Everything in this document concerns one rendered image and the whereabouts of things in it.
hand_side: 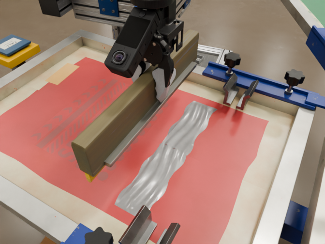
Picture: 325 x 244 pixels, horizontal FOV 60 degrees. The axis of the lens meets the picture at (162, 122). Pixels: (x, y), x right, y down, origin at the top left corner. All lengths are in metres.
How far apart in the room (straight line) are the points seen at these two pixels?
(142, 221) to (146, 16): 0.33
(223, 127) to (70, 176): 0.38
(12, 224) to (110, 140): 1.37
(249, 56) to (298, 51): 0.51
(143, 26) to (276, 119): 0.45
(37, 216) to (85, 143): 0.19
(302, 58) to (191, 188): 2.54
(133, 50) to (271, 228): 0.38
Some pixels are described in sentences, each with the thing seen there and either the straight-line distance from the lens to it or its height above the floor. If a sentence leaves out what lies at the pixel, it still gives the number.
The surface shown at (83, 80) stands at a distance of 0.88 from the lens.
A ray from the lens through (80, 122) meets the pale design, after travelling 0.74.
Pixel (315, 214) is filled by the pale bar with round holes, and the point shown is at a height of 1.04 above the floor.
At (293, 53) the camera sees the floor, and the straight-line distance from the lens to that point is 3.07.
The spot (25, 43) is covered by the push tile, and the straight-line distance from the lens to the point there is 1.10.
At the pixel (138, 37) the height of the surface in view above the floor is 1.25.
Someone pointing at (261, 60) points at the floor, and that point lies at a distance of 2.86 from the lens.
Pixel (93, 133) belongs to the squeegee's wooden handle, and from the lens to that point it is 0.45.
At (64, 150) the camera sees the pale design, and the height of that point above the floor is 0.96.
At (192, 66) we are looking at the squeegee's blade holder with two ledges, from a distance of 0.69.
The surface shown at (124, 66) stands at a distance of 0.44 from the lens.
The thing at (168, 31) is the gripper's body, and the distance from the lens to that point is 0.51.
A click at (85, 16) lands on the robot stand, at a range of 1.36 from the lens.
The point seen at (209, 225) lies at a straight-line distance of 0.56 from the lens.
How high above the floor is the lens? 1.46
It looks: 45 degrees down
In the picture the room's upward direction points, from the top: straight up
